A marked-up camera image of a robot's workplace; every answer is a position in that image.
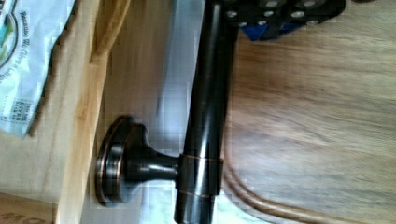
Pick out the brown wooden serving tray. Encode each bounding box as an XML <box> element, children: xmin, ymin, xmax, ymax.
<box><xmin>224</xmin><ymin>0</ymin><xmax>396</xmax><ymax>224</ymax></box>

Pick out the white chips bag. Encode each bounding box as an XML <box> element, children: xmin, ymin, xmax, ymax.
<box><xmin>0</xmin><ymin>0</ymin><xmax>76</xmax><ymax>137</ymax></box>

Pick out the black gripper finger with screws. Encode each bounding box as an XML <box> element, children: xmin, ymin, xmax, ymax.
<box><xmin>223</xmin><ymin>0</ymin><xmax>347</xmax><ymax>41</ymax></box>

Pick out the dark bronze drawer handle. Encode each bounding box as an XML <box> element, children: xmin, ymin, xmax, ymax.
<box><xmin>95</xmin><ymin>0</ymin><xmax>237</xmax><ymax>224</ymax></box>

